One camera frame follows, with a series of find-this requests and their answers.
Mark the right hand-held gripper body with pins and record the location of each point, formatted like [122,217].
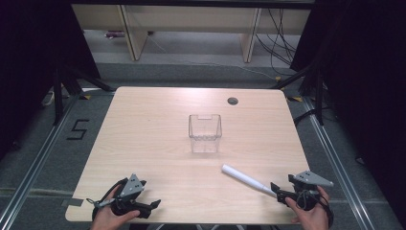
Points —
[308,183]

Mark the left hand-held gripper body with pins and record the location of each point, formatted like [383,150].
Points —
[130,187]

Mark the white marker pen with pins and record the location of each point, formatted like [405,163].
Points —
[246,180]

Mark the person's right hand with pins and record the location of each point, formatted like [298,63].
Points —
[309,215]

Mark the person's left hand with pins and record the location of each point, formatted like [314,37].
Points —
[107,218]

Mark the grey tape patch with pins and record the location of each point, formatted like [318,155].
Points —
[72,202]

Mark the clear plastic container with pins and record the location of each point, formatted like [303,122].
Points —
[205,134]

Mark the yellow black tape piece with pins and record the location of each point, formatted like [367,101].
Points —
[295,99]
[85,96]

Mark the black metal stand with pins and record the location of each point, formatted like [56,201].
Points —
[63,92]
[314,89]

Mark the small dark pink object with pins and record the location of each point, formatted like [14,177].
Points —
[114,34]

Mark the pale wooden desk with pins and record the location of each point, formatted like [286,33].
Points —
[191,19]

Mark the aluminium floor rail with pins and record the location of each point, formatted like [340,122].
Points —
[338,166]
[38,163]

